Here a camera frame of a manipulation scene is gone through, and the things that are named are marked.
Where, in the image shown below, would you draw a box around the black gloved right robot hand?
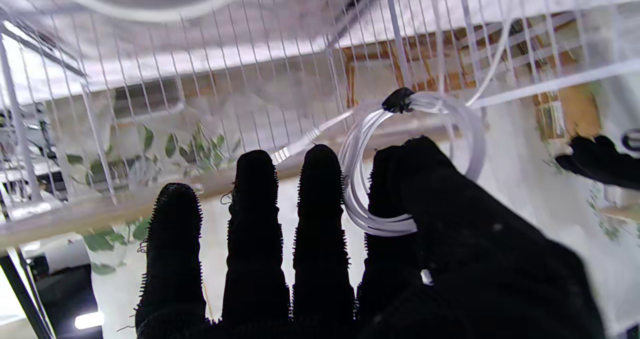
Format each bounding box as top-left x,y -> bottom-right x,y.
134,136 -> 607,339

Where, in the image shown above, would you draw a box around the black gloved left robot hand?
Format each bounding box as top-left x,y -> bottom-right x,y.
555,135 -> 640,191

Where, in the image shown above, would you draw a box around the white wired earphones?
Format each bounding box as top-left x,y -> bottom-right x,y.
272,24 -> 518,238

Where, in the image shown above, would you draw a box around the white wire mesh drawer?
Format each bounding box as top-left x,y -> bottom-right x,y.
0,0 -> 640,220

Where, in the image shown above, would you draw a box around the printed room scene backdrop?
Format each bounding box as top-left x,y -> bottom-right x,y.
50,0 -> 640,339

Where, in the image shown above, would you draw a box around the ceiling light tube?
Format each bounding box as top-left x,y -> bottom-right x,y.
74,311 -> 106,331

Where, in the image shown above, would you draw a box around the black tripod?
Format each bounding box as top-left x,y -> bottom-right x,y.
0,249 -> 56,339

